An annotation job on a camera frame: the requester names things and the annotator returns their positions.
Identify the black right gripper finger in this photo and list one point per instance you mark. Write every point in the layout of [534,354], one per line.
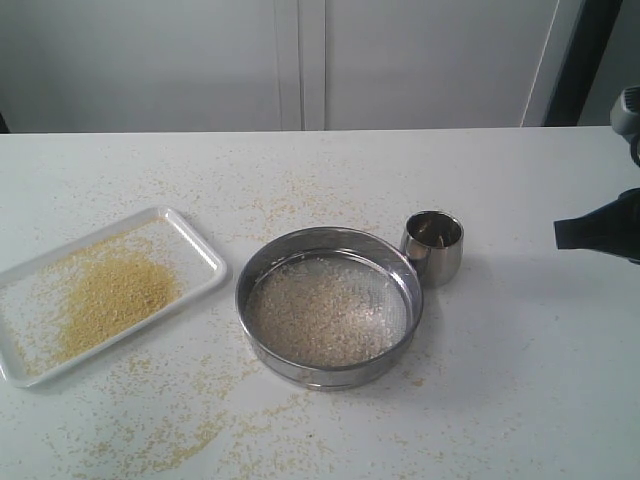
[612,229]

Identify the yellow fine grains on tray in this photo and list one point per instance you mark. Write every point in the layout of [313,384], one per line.
[91,295]

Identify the round stainless steel sieve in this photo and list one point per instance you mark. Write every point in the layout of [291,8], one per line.
[329,242]

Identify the black vertical post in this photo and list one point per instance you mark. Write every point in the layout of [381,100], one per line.
[588,42]

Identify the white rectangular plastic tray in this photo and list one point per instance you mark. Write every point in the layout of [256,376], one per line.
[200,268]

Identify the stainless steel cup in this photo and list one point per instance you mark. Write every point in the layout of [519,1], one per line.
[432,242]

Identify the pale yellow grain pile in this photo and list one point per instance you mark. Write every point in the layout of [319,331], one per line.
[327,312]

